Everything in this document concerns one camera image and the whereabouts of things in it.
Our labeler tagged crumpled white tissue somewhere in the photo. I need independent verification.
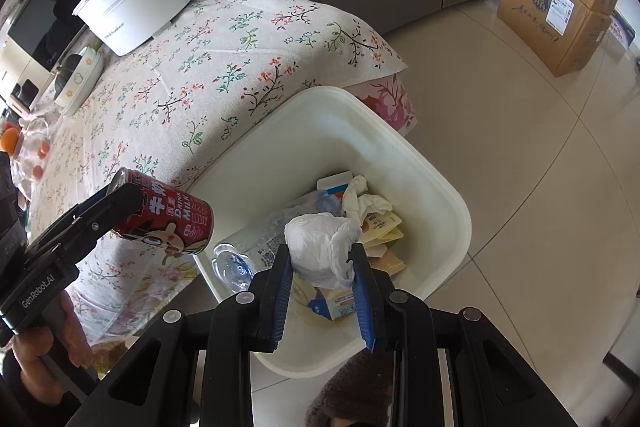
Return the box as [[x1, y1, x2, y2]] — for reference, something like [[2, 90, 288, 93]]
[[341, 174, 395, 225]]

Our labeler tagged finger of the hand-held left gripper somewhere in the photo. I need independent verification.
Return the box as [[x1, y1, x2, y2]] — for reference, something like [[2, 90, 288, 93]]
[[27, 182, 143, 260]]

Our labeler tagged pink floral cloth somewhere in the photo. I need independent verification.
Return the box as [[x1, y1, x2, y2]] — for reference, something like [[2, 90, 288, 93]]
[[70, 74, 417, 348]]

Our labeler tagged dark purple box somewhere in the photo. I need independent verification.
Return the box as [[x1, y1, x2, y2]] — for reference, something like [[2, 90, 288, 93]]
[[607, 7, 640, 52]]

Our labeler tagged white floral bowl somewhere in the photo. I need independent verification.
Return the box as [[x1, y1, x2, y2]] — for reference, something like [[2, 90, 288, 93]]
[[54, 46, 105, 116]]

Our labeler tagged brown slipper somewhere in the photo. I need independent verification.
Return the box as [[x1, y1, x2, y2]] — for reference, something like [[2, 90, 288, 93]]
[[305, 349, 396, 427]]

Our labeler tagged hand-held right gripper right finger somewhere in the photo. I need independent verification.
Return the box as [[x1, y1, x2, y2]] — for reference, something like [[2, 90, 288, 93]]
[[349, 243, 586, 427]]

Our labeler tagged white plastic bag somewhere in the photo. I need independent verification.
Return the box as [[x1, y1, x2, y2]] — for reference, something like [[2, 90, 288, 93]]
[[284, 213, 363, 290]]

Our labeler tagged clear plastic bottle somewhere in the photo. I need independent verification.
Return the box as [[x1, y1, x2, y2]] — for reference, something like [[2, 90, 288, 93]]
[[213, 202, 321, 293]]

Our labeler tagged orange fruit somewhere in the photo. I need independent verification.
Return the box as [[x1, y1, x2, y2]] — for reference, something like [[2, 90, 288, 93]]
[[0, 127, 21, 155]]

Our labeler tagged person's left hand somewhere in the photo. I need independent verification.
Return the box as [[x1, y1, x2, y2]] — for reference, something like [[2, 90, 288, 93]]
[[7, 294, 96, 380]]

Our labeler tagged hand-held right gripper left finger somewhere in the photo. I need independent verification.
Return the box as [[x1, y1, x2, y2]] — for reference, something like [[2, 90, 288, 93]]
[[65, 244, 296, 427]]

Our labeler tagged floral tablecloth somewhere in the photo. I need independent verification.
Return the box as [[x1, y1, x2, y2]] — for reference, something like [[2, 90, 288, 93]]
[[25, 0, 408, 303]]

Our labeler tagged clear plastic bag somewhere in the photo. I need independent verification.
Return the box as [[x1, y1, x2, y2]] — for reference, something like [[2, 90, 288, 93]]
[[10, 117, 56, 188]]

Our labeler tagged dark green squash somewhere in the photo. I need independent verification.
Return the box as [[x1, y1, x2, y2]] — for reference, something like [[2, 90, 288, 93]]
[[56, 54, 86, 88]]

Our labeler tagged black microwave oven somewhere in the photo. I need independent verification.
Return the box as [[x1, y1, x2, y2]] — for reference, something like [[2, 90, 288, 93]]
[[0, 0, 168, 118]]

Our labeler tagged person's left forearm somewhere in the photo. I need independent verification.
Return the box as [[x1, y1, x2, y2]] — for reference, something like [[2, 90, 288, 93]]
[[0, 367, 101, 427]]

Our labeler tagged brown cardboard box with label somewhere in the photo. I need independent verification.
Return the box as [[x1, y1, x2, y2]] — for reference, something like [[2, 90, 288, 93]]
[[496, 0, 613, 78]]

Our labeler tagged red milk can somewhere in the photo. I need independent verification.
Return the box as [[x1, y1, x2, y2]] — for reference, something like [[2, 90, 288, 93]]
[[110, 167, 215, 256]]

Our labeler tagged white red blue carton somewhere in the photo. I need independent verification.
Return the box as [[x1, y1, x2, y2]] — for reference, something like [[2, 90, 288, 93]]
[[316, 173, 356, 202]]

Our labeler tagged cream plastic bin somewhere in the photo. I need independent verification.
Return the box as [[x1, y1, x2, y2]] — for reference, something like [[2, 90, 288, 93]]
[[192, 85, 473, 378]]

